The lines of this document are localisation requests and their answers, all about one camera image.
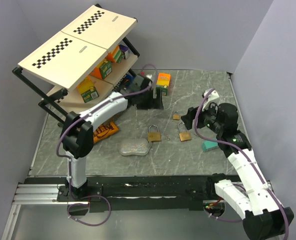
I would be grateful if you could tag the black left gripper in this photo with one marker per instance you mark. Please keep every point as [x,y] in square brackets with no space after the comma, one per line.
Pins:
[153,103]

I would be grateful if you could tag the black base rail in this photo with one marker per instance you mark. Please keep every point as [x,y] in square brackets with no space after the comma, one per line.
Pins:
[164,192]

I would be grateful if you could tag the yellow green box lower shelf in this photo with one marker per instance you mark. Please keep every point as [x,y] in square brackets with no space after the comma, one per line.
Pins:
[87,90]

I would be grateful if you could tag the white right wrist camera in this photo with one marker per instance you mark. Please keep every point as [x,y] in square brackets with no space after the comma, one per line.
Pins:
[212,98]

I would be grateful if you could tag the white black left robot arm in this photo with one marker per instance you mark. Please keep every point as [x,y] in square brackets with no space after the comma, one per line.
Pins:
[76,139]

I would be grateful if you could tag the purple white small box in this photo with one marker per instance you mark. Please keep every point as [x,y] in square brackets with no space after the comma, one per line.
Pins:
[125,51]

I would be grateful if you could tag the teal rectangular box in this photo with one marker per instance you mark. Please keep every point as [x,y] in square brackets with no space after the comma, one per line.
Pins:
[209,146]

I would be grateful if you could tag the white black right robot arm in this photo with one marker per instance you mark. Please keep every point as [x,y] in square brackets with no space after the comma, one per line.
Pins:
[261,213]

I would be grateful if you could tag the orange green box on table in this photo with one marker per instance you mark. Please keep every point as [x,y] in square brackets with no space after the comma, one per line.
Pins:
[163,83]

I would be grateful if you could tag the orange snack bag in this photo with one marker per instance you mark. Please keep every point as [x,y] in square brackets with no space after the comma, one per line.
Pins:
[104,131]

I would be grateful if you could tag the cream black two-tier shelf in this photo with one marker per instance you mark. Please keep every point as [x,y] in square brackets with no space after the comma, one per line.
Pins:
[58,66]

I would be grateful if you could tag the orange green box upper right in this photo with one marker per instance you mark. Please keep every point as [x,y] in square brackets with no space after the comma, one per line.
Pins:
[115,56]

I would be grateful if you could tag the large brass padlock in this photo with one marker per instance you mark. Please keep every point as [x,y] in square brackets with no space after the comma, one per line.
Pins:
[154,134]
[184,135]

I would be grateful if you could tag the orange green box middle shelf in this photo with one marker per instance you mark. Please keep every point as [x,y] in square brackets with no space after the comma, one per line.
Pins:
[102,70]

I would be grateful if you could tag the aluminium table frame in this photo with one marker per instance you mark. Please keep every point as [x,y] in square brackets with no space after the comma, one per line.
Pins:
[44,191]

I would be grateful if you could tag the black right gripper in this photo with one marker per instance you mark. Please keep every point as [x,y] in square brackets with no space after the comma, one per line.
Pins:
[187,119]

